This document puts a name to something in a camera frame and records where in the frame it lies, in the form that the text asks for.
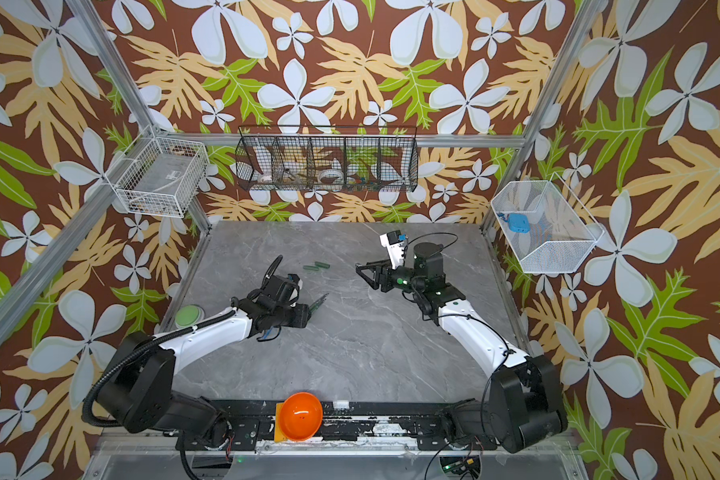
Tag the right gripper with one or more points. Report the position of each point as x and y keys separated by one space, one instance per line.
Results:
x=381 y=276

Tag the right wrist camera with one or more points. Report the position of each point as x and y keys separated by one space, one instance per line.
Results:
x=395 y=243

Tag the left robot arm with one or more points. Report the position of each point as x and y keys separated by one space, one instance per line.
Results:
x=136 y=392

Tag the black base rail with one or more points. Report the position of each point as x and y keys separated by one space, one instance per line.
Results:
x=363 y=425

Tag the orange bowl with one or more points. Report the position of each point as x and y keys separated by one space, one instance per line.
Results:
x=299 y=417

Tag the green pen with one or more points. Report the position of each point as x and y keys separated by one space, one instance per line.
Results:
x=318 y=303

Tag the green push button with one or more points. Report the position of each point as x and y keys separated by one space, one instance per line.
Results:
x=189 y=316

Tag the blue object in basket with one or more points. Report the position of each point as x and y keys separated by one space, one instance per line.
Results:
x=518 y=223

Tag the white mesh basket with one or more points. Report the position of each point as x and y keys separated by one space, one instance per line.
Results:
x=563 y=230

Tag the black wire basket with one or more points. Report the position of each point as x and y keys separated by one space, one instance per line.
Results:
x=326 y=157

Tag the white wire basket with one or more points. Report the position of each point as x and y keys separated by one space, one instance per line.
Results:
x=158 y=174

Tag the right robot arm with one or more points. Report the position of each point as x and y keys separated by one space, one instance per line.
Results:
x=522 y=401

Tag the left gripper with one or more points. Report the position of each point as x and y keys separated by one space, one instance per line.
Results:
x=303 y=315

